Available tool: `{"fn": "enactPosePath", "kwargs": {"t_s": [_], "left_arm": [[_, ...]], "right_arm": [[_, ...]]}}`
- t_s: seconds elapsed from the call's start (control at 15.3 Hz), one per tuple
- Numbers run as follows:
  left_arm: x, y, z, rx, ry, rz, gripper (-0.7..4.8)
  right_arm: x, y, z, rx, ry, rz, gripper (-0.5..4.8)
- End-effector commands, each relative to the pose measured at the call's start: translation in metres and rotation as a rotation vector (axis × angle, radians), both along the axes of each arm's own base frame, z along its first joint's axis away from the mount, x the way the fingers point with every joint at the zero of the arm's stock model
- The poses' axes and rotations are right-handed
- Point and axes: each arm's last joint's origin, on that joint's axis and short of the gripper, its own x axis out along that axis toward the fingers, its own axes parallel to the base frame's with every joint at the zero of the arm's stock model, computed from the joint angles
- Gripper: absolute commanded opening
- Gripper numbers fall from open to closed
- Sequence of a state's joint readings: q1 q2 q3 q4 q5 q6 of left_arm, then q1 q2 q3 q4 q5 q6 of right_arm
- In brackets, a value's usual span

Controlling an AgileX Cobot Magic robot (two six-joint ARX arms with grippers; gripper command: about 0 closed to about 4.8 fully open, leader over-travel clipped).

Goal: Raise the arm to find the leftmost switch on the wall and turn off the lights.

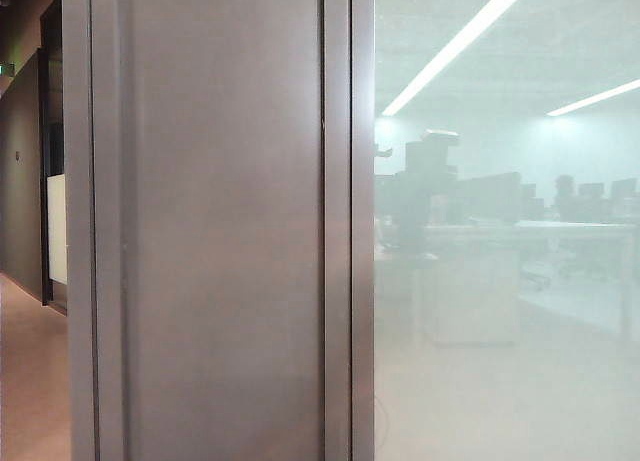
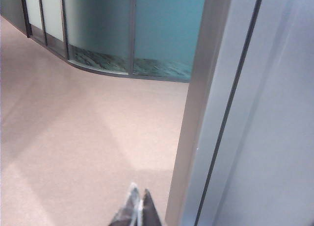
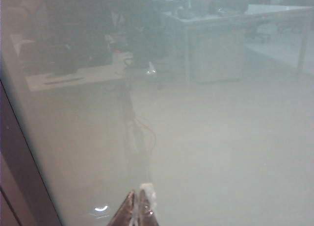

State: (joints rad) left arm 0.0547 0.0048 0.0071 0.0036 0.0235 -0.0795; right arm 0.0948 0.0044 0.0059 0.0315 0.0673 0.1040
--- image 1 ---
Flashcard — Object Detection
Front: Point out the grey metal glass frame mullion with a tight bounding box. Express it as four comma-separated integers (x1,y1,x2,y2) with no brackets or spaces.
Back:
319,0,377,461

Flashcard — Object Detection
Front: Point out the frosted glass partition panel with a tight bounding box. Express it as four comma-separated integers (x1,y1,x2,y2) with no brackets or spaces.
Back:
372,0,640,461

